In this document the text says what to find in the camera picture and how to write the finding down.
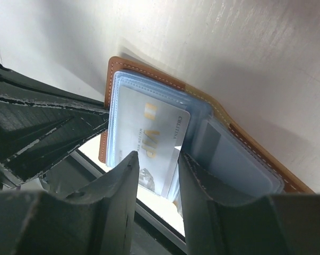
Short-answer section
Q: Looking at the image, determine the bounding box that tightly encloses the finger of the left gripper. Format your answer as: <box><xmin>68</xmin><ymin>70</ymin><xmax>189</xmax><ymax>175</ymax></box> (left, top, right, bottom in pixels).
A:
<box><xmin>0</xmin><ymin>63</ymin><xmax>109</xmax><ymax>183</ymax></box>

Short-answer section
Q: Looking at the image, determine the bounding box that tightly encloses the brown leather card holder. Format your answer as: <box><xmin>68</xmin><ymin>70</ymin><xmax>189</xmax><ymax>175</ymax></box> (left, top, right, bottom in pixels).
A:
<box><xmin>98</xmin><ymin>55</ymin><xmax>316</xmax><ymax>194</ymax></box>

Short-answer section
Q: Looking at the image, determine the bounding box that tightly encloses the silver VIP card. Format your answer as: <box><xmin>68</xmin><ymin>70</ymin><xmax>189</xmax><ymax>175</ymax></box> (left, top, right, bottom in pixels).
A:
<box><xmin>111</xmin><ymin>86</ymin><xmax>191</xmax><ymax>197</ymax></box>
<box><xmin>191</xmin><ymin>119</ymin><xmax>284</xmax><ymax>197</ymax></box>

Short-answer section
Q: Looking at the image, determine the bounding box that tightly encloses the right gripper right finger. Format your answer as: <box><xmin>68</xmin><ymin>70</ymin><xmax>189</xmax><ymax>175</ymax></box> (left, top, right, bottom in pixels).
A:
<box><xmin>178</xmin><ymin>153</ymin><xmax>320</xmax><ymax>254</ymax></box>

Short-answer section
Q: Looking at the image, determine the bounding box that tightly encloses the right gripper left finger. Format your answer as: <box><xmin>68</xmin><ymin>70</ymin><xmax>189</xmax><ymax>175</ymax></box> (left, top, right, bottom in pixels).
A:
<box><xmin>0</xmin><ymin>151</ymin><xmax>139</xmax><ymax>254</ymax></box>

